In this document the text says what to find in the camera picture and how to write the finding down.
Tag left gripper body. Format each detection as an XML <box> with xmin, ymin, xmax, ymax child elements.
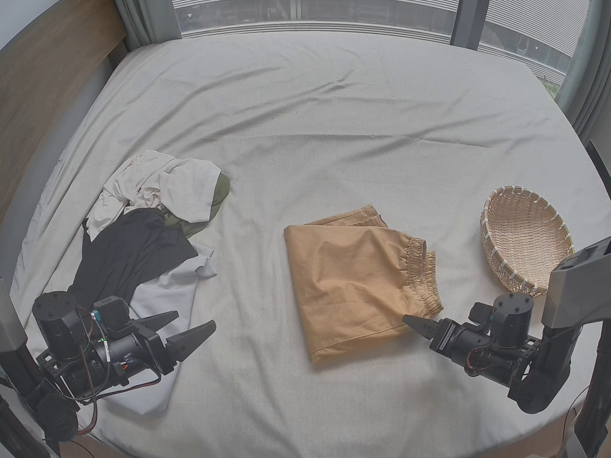
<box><xmin>98</xmin><ymin>322</ymin><xmax>176</xmax><ymax>378</ymax></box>

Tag black garment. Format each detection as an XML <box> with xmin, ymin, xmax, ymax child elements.
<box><xmin>67</xmin><ymin>207</ymin><xmax>199</xmax><ymax>316</ymax></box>

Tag bed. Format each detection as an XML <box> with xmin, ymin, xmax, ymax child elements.
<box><xmin>0</xmin><ymin>0</ymin><xmax>611</xmax><ymax>458</ymax></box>

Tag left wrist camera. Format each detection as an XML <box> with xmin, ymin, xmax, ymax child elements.
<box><xmin>92</xmin><ymin>295</ymin><xmax>131</xmax><ymax>334</ymax></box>

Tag black cable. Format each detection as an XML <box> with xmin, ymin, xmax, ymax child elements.
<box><xmin>566</xmin><ymin>385</ymin><xmax>593</xmax><ymax>429</ymax></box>

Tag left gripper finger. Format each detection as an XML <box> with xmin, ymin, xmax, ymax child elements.
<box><xmin>166</xmin><ymin>320</ymin><xmax>217</xmax><ymax>361</ymax></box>
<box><xmin>137</xmin><ymin>309</ymin><xmax>179</xmax><ymax>335</ymax></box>

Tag tan shorts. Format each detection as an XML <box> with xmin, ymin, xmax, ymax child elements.
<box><xmin>284</xmin><ymin>204</ymin><xmax>445</xmax><ymax>365</ymax></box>

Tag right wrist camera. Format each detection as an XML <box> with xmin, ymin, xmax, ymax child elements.
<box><xmin>469</xmin><ymin>302</ymin><xmax>495</xmax><ymax>325</ymax></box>

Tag round woven basket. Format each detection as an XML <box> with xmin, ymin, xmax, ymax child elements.
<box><xmin>480</xmin><ymin>185</ymin><xmax>575</xmax><ymax>297</ymax></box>

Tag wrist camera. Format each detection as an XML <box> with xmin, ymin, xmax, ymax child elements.
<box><xmin>92</xmin><ymin>295</ymin><xmax>131</xmax><ymax>334</ymax></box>
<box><xmin>469</xmin><ymin>302</ymin><xmax>495</xmax><ymax>325</ymax></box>

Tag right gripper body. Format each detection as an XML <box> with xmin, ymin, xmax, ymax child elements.
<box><xmin>430</xmin><ymin>319</ymin><xmax>492</xmax><ymax>368</ymax></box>

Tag pale grey garment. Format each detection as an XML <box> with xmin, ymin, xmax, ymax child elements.
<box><xmin>112</xmin><ymin>244</ymin><xmax>216</xmax><ymax>417</ymax></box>

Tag green garment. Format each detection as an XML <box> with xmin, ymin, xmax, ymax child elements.
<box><xmin>162</xmin><ymin>172</ymin><xmax>232</xmax><ymax>239</ymax></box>

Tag white garment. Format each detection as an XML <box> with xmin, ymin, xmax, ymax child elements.
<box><xmin>86</xmin><ymin>149</ymin><xmax>221</xmax><ymax>243</ymax></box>

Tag grey-green curtain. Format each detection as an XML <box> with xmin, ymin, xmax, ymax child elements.
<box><xmin>102</xmin><ymin>0</ymin><xmax>184</xmax><ymax>49</ymax></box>
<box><xmin>556</xmin><ymin>0</ymin><xmax>611</xmax><ymax>137</ymax></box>

